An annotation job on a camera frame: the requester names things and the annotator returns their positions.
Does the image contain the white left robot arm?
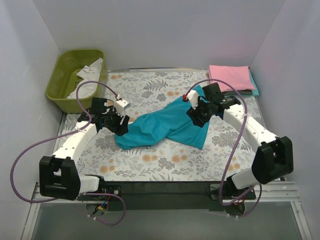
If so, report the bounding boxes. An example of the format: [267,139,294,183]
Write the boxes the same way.
[39,97,130,201]

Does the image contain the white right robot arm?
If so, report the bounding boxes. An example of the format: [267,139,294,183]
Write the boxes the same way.
[182,83,294,199]

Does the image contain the pink folded t shirt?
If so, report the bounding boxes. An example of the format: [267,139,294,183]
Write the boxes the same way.
[208,65,256,92]

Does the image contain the floral patterned table mat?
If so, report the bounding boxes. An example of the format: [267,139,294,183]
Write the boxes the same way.
[48,70,286,183]

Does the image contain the white crumpled t shirt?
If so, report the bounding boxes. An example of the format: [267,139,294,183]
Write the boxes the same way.
[76,57,103,99]

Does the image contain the light teal folded t shirt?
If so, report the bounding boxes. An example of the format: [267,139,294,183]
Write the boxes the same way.
[247,66,260,97]

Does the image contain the olive green plastic basket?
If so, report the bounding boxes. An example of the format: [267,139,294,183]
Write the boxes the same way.
[45,48,108,114]

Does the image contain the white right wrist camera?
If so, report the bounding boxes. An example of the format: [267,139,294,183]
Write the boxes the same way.
[182,90,199,110]

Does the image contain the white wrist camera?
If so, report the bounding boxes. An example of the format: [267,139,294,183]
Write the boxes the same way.
[114,99,130,116]
[182,90,199,110]

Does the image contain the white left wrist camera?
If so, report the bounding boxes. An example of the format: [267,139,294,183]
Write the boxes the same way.
[114,99,130,116]

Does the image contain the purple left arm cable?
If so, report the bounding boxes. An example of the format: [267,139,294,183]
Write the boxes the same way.
[9,80,127,227]

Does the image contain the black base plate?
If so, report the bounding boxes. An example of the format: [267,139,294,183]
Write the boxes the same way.
[78,181,245,215]

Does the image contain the aluminium front rail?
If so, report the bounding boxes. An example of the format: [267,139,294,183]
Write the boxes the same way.
[31,181,300,204]

